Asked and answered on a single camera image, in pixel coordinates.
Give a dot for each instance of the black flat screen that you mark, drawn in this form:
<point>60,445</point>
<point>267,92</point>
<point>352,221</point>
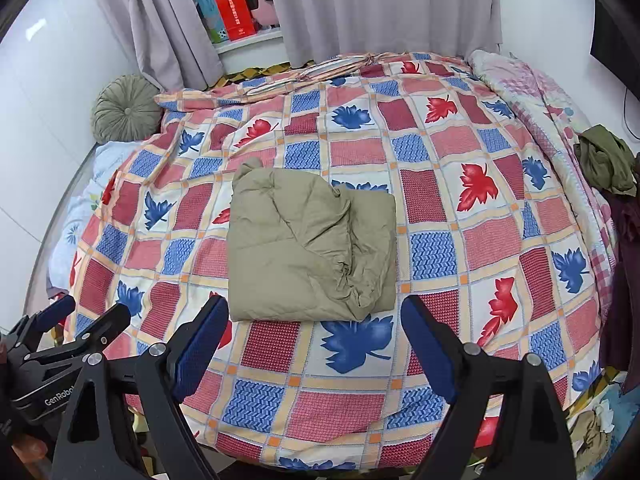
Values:
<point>617,35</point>

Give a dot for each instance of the folded beige striped cloth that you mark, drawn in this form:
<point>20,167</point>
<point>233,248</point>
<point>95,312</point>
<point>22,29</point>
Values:
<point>330,70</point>

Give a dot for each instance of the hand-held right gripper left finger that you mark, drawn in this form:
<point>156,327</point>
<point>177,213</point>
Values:
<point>200,347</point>

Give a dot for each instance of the blue patterned box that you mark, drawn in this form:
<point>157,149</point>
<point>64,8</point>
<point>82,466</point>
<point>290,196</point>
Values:
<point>205,12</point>

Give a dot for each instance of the olive green cloth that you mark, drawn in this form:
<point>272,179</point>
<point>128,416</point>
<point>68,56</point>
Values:
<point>605,160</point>

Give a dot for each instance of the leaf-patterned checkered quilt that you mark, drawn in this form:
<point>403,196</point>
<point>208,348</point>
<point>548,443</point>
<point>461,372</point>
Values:
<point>450,260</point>

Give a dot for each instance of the pink floral quilt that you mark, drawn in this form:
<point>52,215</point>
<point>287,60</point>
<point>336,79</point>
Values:
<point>530,90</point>

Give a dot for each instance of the light blue floral sheet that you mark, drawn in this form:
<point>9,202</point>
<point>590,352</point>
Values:
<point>75,220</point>

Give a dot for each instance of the yellow black patterned cloth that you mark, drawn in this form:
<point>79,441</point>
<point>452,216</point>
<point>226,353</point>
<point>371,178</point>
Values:
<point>250,72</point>

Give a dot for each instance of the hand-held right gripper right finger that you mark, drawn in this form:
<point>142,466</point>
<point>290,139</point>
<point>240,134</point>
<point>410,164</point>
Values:
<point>430,347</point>

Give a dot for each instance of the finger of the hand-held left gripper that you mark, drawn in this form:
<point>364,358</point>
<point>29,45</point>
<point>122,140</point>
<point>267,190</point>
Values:
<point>107,322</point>
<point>55,311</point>

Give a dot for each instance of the blue yellow floral cloth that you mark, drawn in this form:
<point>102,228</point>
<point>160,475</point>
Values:
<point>595,410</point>

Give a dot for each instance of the grey curtain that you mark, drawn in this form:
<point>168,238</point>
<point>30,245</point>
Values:
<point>390,5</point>
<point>160,25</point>

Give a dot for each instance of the white window sill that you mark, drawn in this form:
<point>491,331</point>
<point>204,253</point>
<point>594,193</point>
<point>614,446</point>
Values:
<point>250,50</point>

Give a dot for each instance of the dark maroon cloth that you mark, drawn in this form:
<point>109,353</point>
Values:
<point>625,260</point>

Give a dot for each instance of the khaki padded jacket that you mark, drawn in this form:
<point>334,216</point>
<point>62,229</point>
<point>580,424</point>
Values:
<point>300,240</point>

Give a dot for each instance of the round green pleated cushion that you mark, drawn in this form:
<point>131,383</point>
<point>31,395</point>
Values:
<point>125,107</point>

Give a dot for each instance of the red box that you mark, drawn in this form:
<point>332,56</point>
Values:
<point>235,12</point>

